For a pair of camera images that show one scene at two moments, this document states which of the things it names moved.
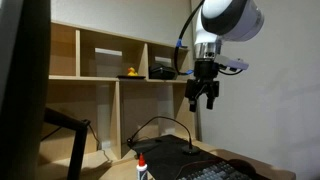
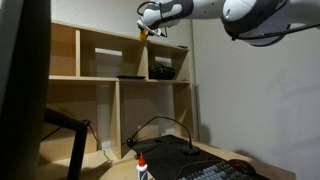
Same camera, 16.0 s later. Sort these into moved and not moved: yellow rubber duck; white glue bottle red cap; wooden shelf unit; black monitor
Moved: yellow rubber duck
Not moved: black monitor; wooden shelf unit; white glue bottle red cap
